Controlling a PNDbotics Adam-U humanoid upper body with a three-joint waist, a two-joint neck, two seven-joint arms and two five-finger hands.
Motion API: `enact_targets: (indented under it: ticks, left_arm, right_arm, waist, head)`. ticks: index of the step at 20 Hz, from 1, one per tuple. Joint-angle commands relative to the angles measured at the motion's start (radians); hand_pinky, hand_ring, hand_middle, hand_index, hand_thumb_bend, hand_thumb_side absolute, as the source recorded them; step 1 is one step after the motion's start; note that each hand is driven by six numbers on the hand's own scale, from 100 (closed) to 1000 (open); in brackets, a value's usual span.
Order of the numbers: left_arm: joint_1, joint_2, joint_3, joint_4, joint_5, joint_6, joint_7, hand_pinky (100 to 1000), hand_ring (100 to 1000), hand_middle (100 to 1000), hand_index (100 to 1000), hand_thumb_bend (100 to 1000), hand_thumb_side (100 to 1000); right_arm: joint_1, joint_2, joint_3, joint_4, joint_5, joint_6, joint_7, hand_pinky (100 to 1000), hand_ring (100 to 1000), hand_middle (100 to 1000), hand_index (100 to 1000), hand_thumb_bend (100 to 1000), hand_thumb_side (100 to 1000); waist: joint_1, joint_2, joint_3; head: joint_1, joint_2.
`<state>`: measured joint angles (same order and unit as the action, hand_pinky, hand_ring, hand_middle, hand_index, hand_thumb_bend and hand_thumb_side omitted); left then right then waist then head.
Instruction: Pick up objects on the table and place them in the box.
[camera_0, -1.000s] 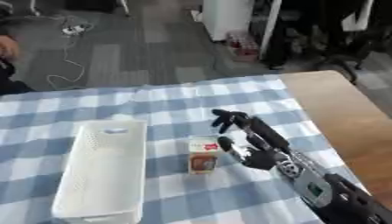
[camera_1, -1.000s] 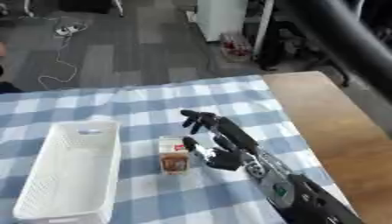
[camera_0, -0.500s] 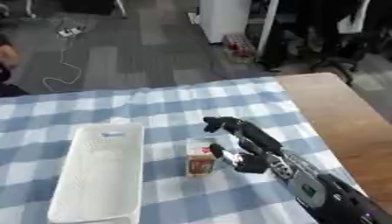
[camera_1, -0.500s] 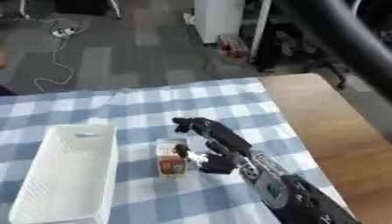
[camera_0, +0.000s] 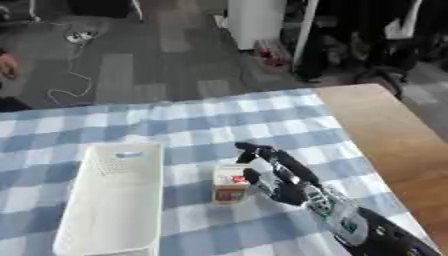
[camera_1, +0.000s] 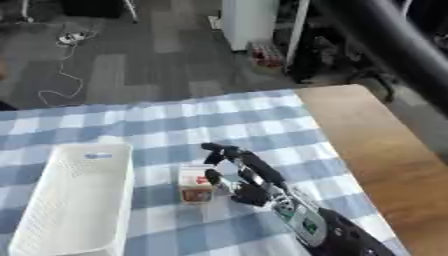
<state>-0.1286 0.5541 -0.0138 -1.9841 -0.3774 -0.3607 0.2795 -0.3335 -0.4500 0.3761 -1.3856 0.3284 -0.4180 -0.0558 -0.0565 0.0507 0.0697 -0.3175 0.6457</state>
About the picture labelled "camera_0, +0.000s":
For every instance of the silver and black right robot arm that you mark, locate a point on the silver and black right robot arm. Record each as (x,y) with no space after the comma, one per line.
(361,226)

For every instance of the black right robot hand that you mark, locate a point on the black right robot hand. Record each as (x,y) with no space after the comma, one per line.
(290,186)

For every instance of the white table leg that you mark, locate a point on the white table leg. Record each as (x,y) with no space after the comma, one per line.
(304,33)

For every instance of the small white printed carton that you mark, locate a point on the small white printed carton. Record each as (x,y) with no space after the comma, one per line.
(229,184)

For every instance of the white plastic basket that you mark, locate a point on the white plastic basket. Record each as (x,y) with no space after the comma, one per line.
(114,196)

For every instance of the person's hand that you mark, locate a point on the person's hand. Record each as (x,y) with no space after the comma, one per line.
(8,66)

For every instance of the black office chair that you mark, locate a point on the black office chair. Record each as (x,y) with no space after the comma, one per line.
(385,78)

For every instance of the white cabinet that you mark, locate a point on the white cabinet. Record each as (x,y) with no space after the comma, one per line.
(255,21)

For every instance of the red and white pack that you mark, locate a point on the red and white pack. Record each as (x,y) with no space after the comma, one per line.
(273,53)

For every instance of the white power strip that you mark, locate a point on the white power strip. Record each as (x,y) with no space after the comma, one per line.
(80,36)

